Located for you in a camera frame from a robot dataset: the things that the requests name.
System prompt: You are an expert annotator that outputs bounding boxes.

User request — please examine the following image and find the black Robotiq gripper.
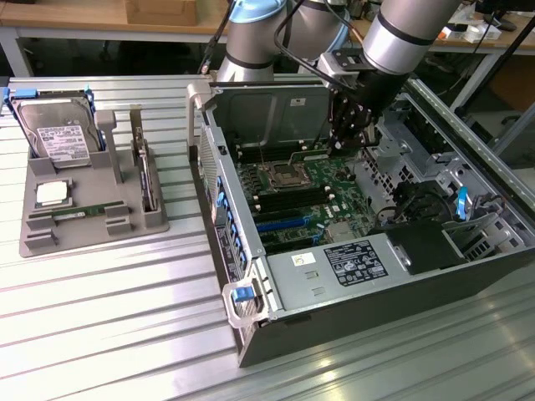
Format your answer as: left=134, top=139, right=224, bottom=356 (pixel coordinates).
left=327, top=69, right=410, bottom=151

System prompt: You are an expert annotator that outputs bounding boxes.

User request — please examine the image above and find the green RAM stick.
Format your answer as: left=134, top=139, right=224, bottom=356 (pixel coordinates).
left=288, top=144, right=335, bottom=165
left=28, top=203, right=126, bottom=220

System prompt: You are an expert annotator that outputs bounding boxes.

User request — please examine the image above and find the black RAM slot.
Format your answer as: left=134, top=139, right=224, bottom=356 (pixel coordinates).
left=252, top=192, right=334, bottom=210
left=250, top=185, right=332, bottom=202
left=254, top=199, right=336, bottom=216
left=236, top=142, right=308, bottom=153
left=237, top=148, right=293, bottom=160

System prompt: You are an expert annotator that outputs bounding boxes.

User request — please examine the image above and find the metal disk bay cage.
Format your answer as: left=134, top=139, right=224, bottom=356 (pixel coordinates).
left=354, top=89, right=463, bottom=210

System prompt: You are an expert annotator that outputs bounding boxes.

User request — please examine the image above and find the green motherboard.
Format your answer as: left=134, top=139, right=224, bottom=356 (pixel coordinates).
left=233, top=140, right=380, bottom=256

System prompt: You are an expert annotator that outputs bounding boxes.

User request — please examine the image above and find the orange and white box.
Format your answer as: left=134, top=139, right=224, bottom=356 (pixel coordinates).
left=437, top=22, right=470, bottom=42

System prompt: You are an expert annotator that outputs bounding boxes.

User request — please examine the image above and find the CPU socket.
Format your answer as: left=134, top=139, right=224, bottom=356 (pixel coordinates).
left=266, top=160, right=313, bottom=192

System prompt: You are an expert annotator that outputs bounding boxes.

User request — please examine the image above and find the wooden desk with clutter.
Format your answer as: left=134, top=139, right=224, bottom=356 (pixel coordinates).
left=425, top=0, right=535, bottom=110

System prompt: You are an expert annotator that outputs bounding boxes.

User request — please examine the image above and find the silver chipset heat sink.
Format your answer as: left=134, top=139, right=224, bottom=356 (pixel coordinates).
left=324, top=222, right=353, bottom=244

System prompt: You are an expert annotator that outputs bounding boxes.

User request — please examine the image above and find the blue disk bay latch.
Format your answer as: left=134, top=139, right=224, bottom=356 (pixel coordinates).
left=454, top=186, right=470, bottom=221

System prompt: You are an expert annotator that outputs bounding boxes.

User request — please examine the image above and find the black slanted pole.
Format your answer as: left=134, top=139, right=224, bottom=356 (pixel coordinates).
left=484, top=18, right=535, bottom=104

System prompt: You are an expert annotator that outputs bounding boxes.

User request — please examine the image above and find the blue expansion slot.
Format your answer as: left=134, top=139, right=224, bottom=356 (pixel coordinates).
left=254, top=216, right=309, bottom=234

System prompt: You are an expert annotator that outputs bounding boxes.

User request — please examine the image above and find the black plastic shroud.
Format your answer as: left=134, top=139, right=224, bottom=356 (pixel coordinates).
left=385, top=222, right=468, bottom=276

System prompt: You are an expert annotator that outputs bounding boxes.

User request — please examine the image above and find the black expansion slot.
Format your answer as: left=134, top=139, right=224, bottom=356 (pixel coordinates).
left=259, top=232, right=315, bottom=250

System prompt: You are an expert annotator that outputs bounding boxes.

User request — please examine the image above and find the grey power supply unit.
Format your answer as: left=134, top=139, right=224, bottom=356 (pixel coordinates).
left=266, top=232, right=414, bottom=315

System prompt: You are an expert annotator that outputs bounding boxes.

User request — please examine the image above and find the open grey PC case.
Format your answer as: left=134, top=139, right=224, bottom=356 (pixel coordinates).
left=186, top=74, right=535, bottom=368

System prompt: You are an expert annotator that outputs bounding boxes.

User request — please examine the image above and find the cardboard box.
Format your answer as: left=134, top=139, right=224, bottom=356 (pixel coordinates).
left=125, top=0, right=199, bottom=26

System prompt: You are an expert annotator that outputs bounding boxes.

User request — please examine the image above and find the grey parts rack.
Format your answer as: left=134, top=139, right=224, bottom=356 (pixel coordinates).
left=18, top=109, right=171, bottom=259

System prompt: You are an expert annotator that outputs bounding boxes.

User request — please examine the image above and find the hard disk in blue caddy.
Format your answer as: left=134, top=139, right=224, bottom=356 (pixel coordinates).
left=0, top=84, right=106, bottom=170

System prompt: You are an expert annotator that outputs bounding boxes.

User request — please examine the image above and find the wooden workbench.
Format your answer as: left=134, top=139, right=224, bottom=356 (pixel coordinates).
left=0, top=0, right=230, bottom=79

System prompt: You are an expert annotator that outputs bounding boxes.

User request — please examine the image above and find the CPU with silver lid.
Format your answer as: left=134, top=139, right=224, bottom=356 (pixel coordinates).
left=34, top=181, right=71, bottom=208

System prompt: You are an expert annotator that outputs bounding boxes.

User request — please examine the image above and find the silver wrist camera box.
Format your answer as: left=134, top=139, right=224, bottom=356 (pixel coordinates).
left=316, top=48, right=364, bottom=86

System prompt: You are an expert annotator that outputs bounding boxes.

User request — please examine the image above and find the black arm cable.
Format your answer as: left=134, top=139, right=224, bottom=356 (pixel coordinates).
left=273, top=0, right=335, bottom=88

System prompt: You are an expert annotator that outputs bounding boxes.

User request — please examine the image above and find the thin hanging cable with plug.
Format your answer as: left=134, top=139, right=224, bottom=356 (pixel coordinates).
left=199, top=0, right=233, bottom=76

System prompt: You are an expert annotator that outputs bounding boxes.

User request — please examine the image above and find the graphics card with metal bracket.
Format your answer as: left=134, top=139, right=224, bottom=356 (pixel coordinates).
left=128, top=104, right=161, bottom=215

